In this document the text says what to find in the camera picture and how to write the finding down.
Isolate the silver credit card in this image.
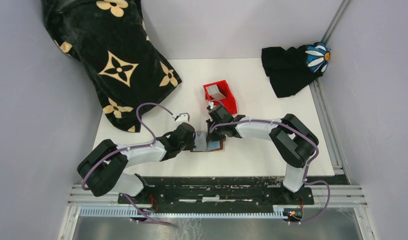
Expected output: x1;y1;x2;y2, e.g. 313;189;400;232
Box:
193;131;208;152

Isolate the red plastic bin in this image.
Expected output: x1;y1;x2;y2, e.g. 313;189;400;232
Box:
203;80;238;115

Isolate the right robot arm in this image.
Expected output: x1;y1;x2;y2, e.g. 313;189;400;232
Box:
206;104;320;204

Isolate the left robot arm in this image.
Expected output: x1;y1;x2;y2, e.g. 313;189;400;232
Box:
77;122;196;204

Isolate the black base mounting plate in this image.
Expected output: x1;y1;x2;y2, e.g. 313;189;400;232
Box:
117;176;315;214

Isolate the black cloth with daisy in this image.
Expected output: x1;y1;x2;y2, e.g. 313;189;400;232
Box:
261;42;331;98

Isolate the black blanket with beige flowers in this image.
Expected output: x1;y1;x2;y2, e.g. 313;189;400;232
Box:
41;0;182;133

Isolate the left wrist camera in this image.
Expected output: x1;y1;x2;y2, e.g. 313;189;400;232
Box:
172;112;190;123

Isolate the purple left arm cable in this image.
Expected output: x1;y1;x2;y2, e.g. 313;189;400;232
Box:
81;101;182;227

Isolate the aluminium rail frame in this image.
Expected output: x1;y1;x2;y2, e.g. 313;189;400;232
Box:
56;0;377;240

